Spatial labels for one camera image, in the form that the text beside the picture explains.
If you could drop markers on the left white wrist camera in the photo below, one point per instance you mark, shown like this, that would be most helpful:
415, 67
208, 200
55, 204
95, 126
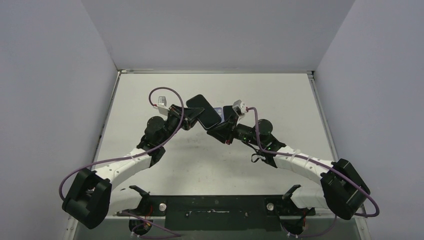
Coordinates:
161, 106

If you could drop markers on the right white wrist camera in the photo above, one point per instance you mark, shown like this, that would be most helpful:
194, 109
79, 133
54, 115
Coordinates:
240, 109

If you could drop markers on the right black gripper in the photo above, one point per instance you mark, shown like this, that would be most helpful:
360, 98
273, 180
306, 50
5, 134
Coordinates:
227, 126

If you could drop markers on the aluminium table frame rail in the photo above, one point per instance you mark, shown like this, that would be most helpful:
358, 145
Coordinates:
329, 137

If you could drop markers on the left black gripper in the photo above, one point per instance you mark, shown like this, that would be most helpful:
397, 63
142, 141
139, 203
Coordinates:
191, 113

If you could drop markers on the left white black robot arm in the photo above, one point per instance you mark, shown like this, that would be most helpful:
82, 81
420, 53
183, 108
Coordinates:
89, 197

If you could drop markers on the clear lilac phone case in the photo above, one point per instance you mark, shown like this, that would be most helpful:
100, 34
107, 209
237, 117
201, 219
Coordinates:
220, 112

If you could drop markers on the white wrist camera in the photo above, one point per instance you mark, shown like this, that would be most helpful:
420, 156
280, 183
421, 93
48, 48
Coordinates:
240, 109
161, 106

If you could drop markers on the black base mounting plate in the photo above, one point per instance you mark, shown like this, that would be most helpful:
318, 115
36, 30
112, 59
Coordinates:
224, 212

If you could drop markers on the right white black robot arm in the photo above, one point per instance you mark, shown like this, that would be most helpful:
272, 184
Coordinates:
342, 191

